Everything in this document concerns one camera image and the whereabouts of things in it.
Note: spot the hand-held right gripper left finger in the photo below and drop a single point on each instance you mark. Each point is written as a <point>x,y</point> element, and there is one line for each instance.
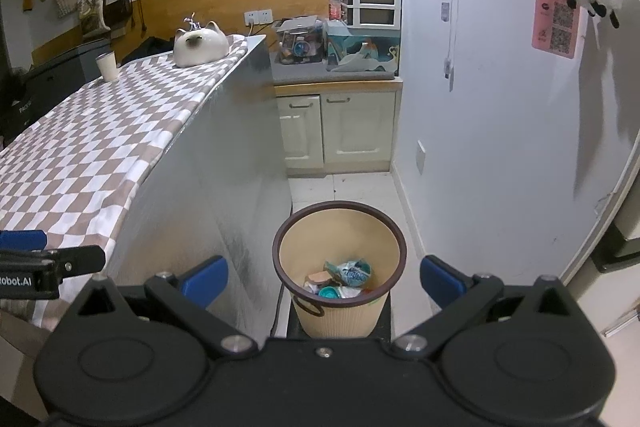
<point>207,281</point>

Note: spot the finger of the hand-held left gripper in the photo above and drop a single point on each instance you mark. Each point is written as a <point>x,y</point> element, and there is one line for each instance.
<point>22,240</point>
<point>75,259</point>

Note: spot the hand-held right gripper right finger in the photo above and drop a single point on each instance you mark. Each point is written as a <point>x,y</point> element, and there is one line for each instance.
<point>441,282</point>

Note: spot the white wrapper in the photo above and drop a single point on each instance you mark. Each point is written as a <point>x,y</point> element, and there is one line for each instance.
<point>355,293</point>

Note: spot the teal wrapper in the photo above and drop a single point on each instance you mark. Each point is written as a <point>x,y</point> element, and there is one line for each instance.
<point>352,274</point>

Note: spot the beige bin with brown rim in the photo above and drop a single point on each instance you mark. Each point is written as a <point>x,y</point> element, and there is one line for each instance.
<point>340,237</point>

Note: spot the teal round cup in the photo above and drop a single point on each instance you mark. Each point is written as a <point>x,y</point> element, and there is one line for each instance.
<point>330,293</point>

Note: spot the grey metal counter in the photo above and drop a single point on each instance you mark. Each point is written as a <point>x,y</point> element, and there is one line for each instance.
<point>215,187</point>

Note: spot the checkered tablecloth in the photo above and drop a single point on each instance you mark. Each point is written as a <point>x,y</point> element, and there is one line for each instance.
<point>100,147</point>

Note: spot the black case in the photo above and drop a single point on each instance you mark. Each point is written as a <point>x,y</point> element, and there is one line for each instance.
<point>45,92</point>

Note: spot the cream cabinet with countertop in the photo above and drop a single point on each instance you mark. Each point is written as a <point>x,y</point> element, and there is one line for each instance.
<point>350,127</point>

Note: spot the white cup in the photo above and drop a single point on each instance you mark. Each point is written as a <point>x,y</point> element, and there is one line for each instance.
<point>107,68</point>

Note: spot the hanging photo mobile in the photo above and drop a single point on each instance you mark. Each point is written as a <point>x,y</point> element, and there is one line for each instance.
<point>452,57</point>

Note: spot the white cat-shaped ceramic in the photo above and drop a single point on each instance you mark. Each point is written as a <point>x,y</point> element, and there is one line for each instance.
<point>200,47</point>

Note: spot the hanging tote bags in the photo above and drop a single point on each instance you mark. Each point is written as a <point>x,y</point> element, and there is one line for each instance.
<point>90,9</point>

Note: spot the cluttered dish rack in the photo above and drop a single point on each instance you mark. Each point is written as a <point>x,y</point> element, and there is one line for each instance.
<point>360,52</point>

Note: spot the clear storage box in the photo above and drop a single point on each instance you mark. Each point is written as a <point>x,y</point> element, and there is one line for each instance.
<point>300,42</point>

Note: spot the small silver ornament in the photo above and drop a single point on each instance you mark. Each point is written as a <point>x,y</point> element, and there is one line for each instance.
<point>191,23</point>

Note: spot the white power socket strip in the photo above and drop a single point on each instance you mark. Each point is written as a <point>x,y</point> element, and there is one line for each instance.
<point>258,17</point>

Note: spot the pink drink bottle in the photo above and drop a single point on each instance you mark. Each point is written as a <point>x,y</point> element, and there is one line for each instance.
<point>335,2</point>

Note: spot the white wall socket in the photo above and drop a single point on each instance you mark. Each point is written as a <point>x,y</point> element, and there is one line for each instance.
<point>421,156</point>

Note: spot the white door frame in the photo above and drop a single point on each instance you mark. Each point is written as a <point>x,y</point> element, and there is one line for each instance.
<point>622,167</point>

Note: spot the pink wall poster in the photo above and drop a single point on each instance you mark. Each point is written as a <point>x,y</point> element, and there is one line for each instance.
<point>555,22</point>

